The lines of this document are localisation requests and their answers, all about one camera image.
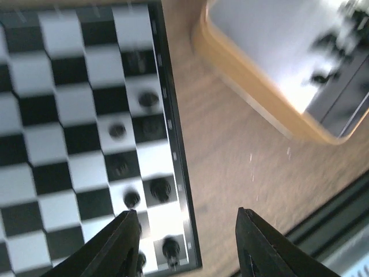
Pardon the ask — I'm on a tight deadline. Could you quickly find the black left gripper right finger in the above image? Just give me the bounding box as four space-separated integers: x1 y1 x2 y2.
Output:
235 207 337 277

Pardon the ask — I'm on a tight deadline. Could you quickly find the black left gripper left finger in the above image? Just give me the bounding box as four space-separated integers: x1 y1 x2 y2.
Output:
42 210 140 277

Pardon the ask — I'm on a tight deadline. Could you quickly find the black piece bottom board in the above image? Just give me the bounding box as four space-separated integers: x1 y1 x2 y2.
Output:
162 237 180 270

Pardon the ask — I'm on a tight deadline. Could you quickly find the black piece board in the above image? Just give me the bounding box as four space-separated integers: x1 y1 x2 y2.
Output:
108 123 127 140
162 237 180 270
150 178 171 203

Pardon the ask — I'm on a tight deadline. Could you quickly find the black piece right board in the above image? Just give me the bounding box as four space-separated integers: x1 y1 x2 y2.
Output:
150 178 171 203

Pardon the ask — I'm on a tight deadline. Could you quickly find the black piece middle board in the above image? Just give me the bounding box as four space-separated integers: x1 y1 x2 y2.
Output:
108 123 127 140

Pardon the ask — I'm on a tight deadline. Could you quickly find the black white chessboard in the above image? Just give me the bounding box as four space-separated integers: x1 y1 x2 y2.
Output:
1 1 202 276

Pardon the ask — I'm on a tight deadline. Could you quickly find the tan metal tray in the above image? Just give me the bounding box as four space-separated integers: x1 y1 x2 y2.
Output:
193 1 368 145

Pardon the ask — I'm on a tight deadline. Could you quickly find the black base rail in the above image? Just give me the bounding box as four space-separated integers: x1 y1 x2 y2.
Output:
285 171 368 261

